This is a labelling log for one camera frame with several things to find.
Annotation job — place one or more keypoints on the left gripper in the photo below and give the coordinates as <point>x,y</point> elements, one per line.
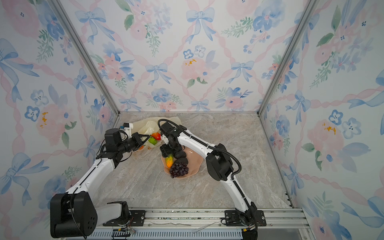
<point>137,137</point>

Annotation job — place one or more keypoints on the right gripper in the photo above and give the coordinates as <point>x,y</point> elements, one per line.
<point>165,150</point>

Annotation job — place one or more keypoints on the green custard apple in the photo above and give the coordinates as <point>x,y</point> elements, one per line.
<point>152,141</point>

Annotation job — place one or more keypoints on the red yellow peach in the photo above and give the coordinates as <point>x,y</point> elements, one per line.
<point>157,136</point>

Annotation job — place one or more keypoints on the yellow plastic bag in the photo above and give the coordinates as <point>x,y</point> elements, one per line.
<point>149,126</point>

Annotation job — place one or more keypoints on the dark avocado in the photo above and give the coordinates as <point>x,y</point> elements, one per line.
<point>182,161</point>
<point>180,154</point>

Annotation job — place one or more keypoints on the green yellow cucumber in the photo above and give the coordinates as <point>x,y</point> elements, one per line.
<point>169,160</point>

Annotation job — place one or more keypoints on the purple grape bunch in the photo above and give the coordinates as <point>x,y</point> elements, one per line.
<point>179,170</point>

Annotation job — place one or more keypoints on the pink scalloped plate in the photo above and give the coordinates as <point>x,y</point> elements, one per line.
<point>194,164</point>

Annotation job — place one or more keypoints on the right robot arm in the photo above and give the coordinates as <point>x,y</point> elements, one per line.
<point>221,166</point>

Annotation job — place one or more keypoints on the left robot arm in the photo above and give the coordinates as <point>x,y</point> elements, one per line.
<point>73,214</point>

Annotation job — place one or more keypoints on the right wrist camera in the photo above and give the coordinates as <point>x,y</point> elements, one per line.
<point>167,129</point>

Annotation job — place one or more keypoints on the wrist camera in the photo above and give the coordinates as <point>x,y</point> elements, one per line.
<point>127,129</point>
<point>167,129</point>

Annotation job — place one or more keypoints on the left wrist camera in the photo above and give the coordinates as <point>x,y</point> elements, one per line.
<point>127,129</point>

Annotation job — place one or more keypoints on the aluminium front rail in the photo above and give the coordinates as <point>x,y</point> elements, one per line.
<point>205,224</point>

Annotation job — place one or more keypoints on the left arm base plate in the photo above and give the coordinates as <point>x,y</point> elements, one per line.
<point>135,218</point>

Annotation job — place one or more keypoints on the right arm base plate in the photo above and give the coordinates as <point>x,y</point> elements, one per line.
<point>235,218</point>

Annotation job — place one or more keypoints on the left corner aluminium post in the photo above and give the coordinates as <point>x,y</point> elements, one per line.
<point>63,17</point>

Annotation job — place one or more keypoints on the corner aluminium post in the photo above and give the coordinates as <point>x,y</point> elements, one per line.
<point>63,17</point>
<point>291,47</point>

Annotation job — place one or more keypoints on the right corner aluminium post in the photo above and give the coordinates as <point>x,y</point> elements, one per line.
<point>291,47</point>

